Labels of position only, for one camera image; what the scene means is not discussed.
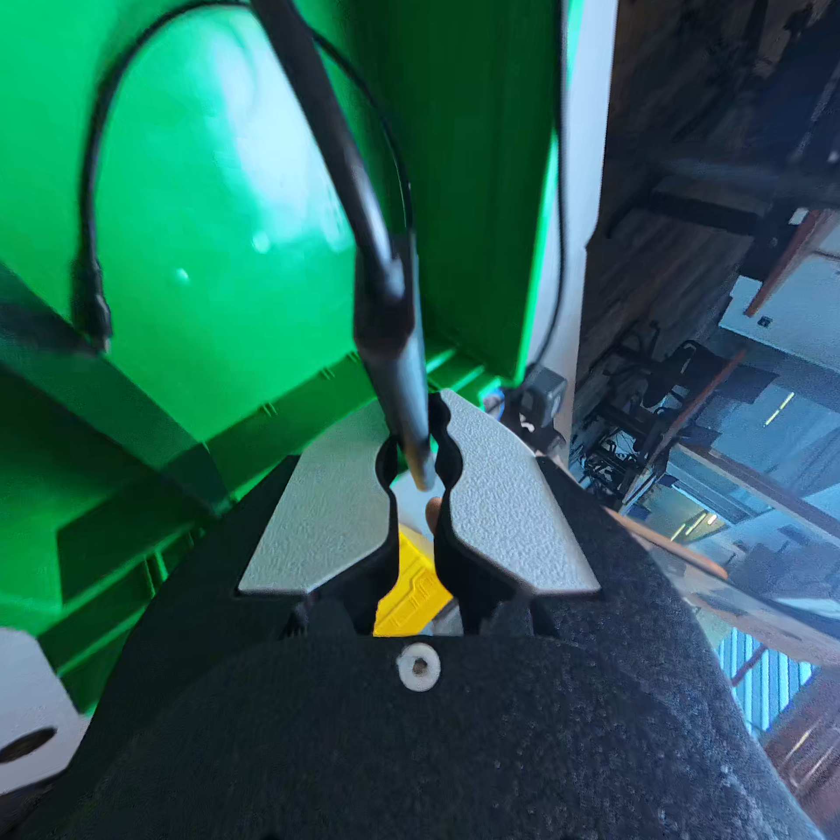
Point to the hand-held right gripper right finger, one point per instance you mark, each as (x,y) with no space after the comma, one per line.
(518,512)

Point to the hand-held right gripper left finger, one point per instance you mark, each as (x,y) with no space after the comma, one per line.
(321,518)

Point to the slim grey usb hub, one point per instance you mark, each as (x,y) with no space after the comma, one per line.
(400,394)

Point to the green plastic bin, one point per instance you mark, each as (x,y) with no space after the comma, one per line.
(229,262)

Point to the yellow plastic bin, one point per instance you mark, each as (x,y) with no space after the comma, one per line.
(407,590)

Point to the small dark grey device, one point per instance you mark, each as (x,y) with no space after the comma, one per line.
(544,394)

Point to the black office chair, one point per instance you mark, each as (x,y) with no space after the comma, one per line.
(656,380)

